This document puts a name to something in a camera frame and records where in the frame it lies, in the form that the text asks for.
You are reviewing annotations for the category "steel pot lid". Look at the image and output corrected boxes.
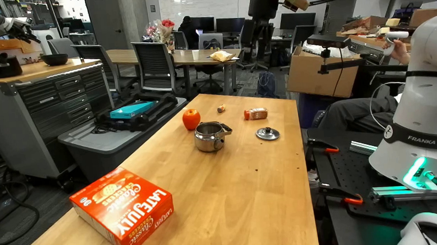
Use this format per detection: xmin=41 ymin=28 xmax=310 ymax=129
xmin=255 ymin=126 xmax=281 ymax=142

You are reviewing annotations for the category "steel pot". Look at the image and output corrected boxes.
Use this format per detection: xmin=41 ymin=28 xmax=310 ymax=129
xmin=193 ymin=120 xmax=234 ymax=154

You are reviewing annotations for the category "black lidded pot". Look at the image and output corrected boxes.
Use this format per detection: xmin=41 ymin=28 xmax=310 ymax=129
xmin=0 ymin=51 xmax=24 ymax=79

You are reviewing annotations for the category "monitor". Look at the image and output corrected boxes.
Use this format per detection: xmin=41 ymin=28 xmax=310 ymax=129
xmin=190 ymin=16 xmax=216 ymax=35
xmin=279 ymin=11 xmax=318 ymax=31
xmin=216 ymin=16 xmax=247 ymax=35

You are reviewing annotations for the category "black office chair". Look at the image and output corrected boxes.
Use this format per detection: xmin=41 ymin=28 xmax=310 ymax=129
xmin=277 ymin=24 xmax=319 ymax=72

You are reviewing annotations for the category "whiteboard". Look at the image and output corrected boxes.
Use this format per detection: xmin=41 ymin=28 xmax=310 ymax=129
xmin=157 ymin=0 xmax=253 ymax=27

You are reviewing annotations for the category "grey back office chair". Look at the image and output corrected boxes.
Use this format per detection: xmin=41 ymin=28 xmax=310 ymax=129
xmin=192 ymin=31 xmax=237 ymax=96

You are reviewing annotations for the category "yellow snack bag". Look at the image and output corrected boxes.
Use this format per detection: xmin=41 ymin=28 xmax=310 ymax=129
xmin=209 ymin=49 xmax=236 ymax=63

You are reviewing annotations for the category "blue bag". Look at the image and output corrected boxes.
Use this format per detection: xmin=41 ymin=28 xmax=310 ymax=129
xmin=255 ymin=71 xmax=279 ymax=100

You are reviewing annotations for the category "person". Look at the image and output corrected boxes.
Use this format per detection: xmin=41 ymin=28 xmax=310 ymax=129
xmin=176 ymin=15 xmax=201 ymax=51
xmin=310 ymin=38 xmax=416 ymax=138

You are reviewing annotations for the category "large cardboard box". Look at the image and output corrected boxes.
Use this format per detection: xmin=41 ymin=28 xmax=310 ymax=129
xmin=284 ymin=42 xmax=364 ymax=102

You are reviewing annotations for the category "wooden meeting table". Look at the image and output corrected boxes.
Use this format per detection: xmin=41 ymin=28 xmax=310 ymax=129
xmin=106 ymin=40 xmax=245 ymax=104

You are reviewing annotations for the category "open cardboard box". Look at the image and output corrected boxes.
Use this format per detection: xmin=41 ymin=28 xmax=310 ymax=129
xmin=335 ymin=14 xmax=390 ymax=38

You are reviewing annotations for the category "flower bouquet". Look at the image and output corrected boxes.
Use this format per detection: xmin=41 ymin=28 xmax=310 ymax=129
xmin=142 ymin=18 xmax=178 ymax=54

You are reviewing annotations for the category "spice bottle with orange cap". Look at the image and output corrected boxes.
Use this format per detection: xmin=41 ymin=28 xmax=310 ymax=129
xmin=243 ymin=107 xmax=269 ymax=122

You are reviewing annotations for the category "mesh back office chair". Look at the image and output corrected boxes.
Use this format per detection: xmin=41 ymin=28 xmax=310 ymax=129
xmin=131 ymin=38 xmax=186 ymax=97
xmin=71 ymin=40 xmax=140 ymax=101

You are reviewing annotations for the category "orange fruit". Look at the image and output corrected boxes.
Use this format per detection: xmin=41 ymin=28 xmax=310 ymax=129
xmin=181 ymin=108 xmax=202 ymax=132

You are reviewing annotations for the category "hand controller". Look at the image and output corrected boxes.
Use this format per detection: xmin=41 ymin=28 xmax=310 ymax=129
xmin=381 ymin=30 xmax=411 ymax=57

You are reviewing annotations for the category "black and orange clamp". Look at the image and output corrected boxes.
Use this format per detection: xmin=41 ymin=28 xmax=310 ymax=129
xmin=318 ymin=181 xmax=364 ymax=208
xmin=307 ymin=136 xmax=340 ymax=156

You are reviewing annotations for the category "grey door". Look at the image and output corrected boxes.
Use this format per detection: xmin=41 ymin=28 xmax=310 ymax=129
xmin=83 ymin=0 xmax=128 ymax=52

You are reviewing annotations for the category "teal box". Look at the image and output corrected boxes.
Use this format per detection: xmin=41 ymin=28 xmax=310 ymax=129
xmin=109 ymin=100 xmax=158 ymax=120

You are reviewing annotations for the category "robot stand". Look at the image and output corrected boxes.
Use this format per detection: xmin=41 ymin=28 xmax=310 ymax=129
xmin=305 ymin=118 xmax=437 ymax=245

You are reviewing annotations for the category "grey padded chair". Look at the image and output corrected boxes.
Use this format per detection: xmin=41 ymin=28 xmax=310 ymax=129
xmin=47 ymin=37 xmax=80 ymax=61

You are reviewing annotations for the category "black bowl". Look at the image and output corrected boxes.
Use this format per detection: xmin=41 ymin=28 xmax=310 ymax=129
xmin=40 ymin=53 xmax=70 ymax=67

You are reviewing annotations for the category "grey storage bin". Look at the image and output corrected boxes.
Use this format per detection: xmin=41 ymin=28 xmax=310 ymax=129
xmin=55 ymin=95 xmax=193 ymax=185

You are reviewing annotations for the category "orange cracker box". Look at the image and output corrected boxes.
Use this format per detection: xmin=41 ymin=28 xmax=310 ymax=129
xmin=67 ymin=163 xmax=177 ymax=245

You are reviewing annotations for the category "grey tool cabinet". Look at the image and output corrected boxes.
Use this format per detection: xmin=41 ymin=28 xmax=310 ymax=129
xmin=0 ymin=56 xmax=118 ymax=184

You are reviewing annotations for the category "white headset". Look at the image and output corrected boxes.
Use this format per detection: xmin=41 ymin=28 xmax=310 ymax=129
xmin=393 ymin=211 xmax=437 ymax=245

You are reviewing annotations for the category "camera on mount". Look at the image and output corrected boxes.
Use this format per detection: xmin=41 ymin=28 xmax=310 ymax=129
xmin=306 ymin=28 xmax=408 ymax=80

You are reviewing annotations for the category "white cable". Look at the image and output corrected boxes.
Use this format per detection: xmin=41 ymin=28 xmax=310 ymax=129
xmin=368 ymin=81 xmax=409 ymax=132

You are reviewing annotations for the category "black folded frame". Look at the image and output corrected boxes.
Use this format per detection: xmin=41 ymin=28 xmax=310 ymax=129
xmin=93 ymin=90 xmax=180 ymax=135

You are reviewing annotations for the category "short aluminium rail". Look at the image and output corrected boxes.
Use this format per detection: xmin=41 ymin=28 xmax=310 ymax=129
xmin=349 ymin=139 xmax=378 ymax=157

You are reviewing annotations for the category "long aluminium rail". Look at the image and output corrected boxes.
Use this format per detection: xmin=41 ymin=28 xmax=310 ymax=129
xmin=368 ymin=183 xmax=437 ymax=205

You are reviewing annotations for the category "black floor cable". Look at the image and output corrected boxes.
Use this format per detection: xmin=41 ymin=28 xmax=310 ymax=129
xmin=0 ymin=165 xmax=43 ymax=245

